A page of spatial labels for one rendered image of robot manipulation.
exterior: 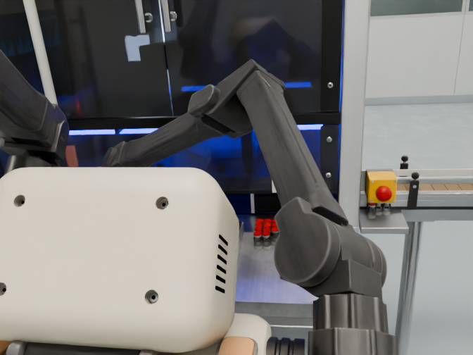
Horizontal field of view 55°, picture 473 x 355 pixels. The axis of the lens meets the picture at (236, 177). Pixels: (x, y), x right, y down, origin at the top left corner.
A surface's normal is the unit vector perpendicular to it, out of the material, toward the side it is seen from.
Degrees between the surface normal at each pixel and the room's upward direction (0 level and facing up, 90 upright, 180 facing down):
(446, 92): 90
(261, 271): 0
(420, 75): 90
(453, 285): 0
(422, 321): 0
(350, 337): 37
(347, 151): 90
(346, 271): 52
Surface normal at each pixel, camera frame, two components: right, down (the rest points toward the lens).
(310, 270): -0.74, -0.38
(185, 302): 0.24, -0.29
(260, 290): -0.06, -0.92
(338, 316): -0.46, -0.47
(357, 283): 0.67, -0.31
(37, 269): -0.15, -0.32
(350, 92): -0.11, 0.40
